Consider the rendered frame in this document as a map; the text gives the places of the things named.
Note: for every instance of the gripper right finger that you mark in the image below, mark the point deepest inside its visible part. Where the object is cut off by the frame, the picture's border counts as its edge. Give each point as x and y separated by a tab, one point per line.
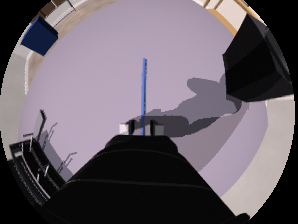
156	129

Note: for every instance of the black patch panel rack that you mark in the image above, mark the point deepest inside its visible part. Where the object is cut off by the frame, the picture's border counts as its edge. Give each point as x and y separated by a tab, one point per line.
35	158

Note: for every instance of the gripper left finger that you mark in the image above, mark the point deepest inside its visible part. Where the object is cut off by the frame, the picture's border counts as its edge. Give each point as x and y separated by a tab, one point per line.
127	128

